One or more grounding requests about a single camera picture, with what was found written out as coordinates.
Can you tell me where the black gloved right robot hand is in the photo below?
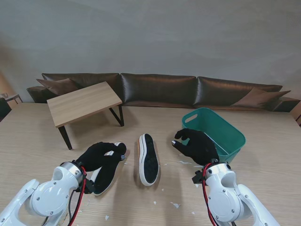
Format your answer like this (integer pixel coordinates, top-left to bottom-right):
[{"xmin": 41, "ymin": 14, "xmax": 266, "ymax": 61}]
[{"xmin": 171, "ymin": 128, "xmax": 221, "ymax": 167}]

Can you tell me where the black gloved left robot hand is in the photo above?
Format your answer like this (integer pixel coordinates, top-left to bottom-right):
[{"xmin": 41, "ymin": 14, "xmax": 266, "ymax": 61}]
[{"xmin": 75, "ymin": 142, "xmax": 127, "ymax": 174}]

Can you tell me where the yellow canvas sneaker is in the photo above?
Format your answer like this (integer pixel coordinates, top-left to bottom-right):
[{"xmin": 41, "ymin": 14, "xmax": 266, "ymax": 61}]
[
  {"xmin": 137, "ymin": 133, "xmax": 161, "ymax": 186},
  {"xmin": 90, "ymin": 142, "xmax": 127, "ymax": 196}
]

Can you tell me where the green plastic basket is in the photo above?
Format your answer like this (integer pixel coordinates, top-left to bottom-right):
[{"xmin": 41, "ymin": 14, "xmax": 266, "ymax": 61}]
[{"xmin": 181, "ymin": 107, "xmax": 246, "ymax": 164}]

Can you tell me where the small wooden black-legged bench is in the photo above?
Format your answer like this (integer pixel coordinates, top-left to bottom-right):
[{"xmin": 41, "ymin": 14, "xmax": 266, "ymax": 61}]
[{"xmin": 46, "ymin": 81, "xmax": 125, "ymax": 151}]

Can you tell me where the dark brown leather sofa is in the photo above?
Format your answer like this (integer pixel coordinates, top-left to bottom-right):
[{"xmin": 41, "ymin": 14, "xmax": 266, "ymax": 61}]
[{"xmin": 26, "ymin": 73, "xmax": 301, "ymax": 113}]

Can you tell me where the brown sofa cushion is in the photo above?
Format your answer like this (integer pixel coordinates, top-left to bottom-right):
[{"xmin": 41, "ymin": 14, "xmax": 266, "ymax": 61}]
[
  {"xmin": 36, "ymin": 78, "xmax": 79, "ymax": 96},
  {"xmin": 232, "ymin": 88, "xmax": 292, "ymax": 108}
]

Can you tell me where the small wooden side table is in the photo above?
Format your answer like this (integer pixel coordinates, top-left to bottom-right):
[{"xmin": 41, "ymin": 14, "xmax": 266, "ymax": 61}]
[{"xmin": 0, "ymin": 93, "xmax": 24, "ymax": 104}]

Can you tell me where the light wooden cabinet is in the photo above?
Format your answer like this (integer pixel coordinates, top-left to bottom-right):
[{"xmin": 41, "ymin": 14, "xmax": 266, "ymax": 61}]
[{"xmin": 289, "ymin": 101, "xmax": 301, "ymax": 128}]

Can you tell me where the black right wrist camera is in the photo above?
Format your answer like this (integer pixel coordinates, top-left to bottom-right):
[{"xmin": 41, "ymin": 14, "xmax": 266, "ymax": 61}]
[{"xmin": 191, "ymin": 170, "xmax": 205, "ymax": 184}]

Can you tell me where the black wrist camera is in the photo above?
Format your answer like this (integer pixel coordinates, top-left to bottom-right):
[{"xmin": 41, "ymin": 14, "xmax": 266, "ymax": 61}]
[
  {"xmin": 84, "ymin": 178, "xmax": 96, "ymax": 194},
  {"xmin": 191, "ymin": 170, "xmax": 205, "ymax": 184}
]

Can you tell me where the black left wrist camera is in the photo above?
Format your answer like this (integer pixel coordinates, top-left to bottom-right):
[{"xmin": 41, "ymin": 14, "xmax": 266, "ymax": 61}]
[{"xmin": 84, "ymin": 178, "xmax": 96, "ymax": 194}]

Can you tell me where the red left arm cable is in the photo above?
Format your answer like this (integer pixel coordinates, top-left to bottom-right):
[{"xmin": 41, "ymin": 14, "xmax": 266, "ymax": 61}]
[{"xmin": 68, "ymin": 166, "xmax": 87, "ymax": 226}]

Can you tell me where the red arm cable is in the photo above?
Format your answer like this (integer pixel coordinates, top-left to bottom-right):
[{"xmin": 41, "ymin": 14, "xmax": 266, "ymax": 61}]
[
  {"xmin": 68, "ymin": 166, "xmax": 87, "ymax": 226},
  {"xmin": 201, "ymin": 164, "xmax": 217, "ymax": 226}
]

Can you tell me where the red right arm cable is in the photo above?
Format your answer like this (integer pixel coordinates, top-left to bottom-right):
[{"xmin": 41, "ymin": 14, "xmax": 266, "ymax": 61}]
[{"xmin": 201, "ymin": 164, "xmax": 217, "ymax": 226}]

